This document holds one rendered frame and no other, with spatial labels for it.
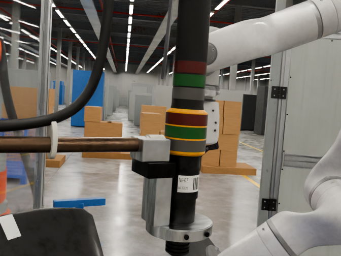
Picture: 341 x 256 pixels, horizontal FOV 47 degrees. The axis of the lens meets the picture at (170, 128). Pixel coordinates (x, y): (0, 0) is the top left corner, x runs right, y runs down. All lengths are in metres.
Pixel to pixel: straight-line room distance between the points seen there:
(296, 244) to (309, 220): 0.08
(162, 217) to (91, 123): 9.26
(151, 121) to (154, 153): 7.55
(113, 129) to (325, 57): 7.77
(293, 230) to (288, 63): 1.31
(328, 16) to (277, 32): 0.11
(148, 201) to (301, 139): 1.90
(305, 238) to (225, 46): 0.55
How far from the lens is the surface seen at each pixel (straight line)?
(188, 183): 0.39
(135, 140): 0.37
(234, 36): 0.81
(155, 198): 0.38
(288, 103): 2.23
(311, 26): 0.93
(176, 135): 0.38
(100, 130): 9.63
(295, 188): 2.29
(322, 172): 1.14
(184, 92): 0.38
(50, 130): 0.35
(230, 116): 8.60
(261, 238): 1.11
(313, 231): 1.08
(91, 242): 0.53
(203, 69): 0.39
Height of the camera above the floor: 1.58
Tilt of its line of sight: 4 degrees down
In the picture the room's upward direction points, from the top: 4 degrees clockwise
